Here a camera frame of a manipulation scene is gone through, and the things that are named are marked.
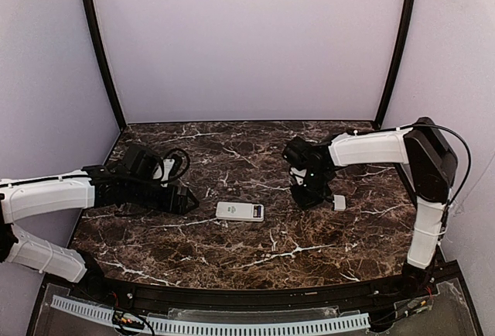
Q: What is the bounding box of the white battery cover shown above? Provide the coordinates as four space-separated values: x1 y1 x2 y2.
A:
333 194 347 211

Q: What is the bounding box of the white remote control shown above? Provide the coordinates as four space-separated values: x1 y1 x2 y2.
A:
216 202 262 222

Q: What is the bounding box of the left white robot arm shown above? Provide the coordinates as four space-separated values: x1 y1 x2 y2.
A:
1 144 199 283

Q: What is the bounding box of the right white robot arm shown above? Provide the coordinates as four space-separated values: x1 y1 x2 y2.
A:
282 117 458 270

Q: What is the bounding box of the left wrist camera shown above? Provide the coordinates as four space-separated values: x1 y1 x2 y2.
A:
153 154 183 181

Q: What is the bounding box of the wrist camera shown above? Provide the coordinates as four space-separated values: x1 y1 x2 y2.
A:
282 136 311 169
153 154 183 181

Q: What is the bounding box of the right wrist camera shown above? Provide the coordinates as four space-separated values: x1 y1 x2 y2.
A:
282 136 311 169

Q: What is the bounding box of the black front table rail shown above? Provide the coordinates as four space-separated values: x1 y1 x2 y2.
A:
88 273 411 314

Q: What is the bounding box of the white slotted cable duct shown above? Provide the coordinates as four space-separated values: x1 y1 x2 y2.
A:
49 295 370 335

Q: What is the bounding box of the left black frame post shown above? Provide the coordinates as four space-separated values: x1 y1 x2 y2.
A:
82 0 127 132

